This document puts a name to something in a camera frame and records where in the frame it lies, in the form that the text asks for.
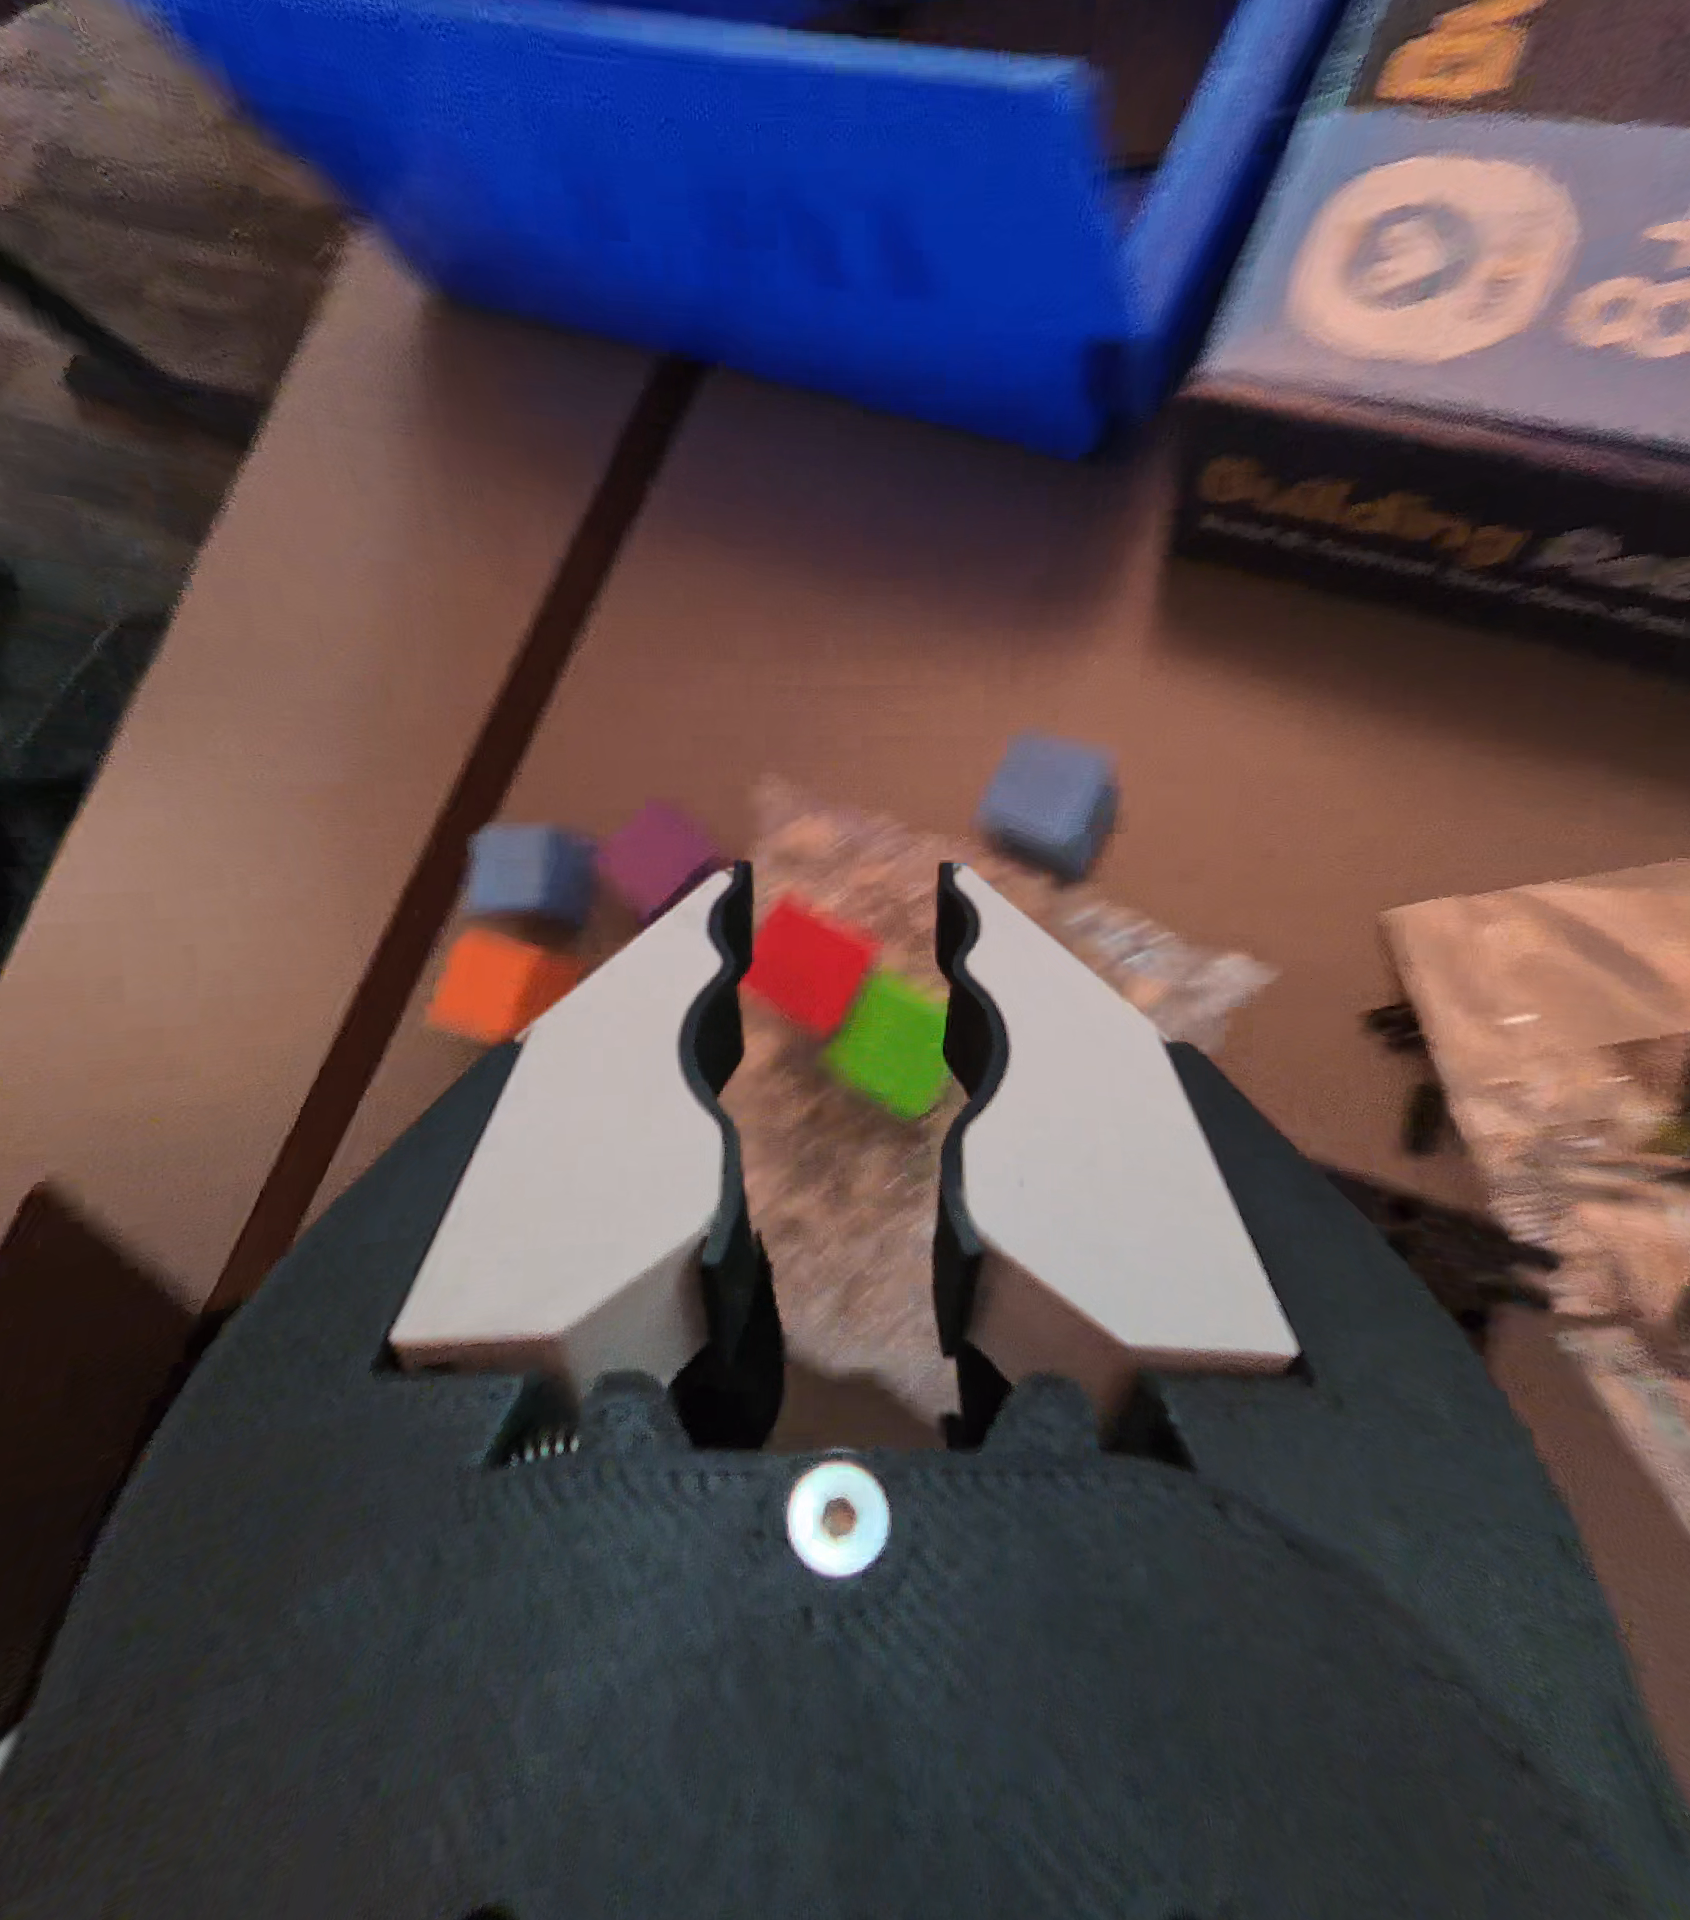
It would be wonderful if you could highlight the blue wooden cube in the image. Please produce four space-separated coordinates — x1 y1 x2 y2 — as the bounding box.
977 733 1123 881
467 822 597 925

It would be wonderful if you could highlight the black perforated plastic block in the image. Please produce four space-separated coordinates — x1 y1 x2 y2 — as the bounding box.
1318 1160 1559 1346

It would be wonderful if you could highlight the dark blue cardboard kit box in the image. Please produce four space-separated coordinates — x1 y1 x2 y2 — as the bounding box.
1166 0 1690 707

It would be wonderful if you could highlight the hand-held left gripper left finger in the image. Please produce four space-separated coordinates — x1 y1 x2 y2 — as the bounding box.
387 862 790 1449

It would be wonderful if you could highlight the purple wooden cube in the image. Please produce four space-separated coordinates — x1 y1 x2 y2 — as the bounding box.
597 798 723 920

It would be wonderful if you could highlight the orange wooden cube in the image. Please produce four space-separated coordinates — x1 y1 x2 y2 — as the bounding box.
427 925 586 1048

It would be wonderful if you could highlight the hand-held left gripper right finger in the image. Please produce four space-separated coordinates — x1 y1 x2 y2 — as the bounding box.
931 862 1303 1449

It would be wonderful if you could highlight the red wooden cube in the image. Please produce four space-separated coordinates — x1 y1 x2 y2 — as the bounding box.
745 896 881 1038

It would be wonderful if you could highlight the blue plastic storage bin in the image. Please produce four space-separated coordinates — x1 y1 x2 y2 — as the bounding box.
132 0 1355 463

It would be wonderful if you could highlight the grey desk with cable flap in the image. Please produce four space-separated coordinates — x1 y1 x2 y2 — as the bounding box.
0 227 668 1800

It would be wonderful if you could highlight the clear bubble wrap sheet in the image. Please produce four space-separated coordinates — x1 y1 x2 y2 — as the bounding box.
732 771 1279 1404

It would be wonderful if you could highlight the green wooden cube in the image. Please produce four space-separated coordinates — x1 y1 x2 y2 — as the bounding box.
821 971 955 1123

